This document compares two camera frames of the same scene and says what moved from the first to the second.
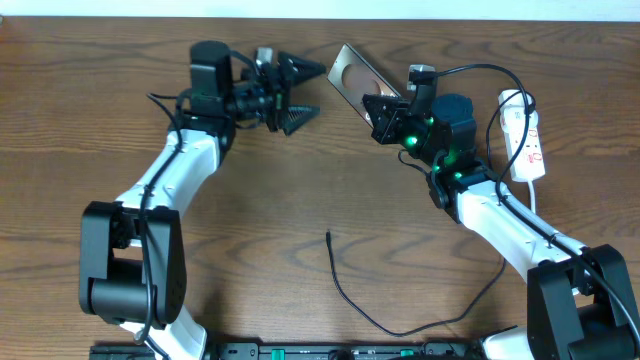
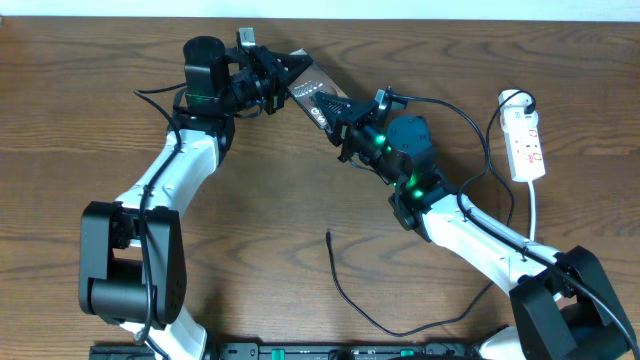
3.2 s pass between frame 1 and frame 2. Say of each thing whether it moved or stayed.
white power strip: stayed
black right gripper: moved
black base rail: stayed
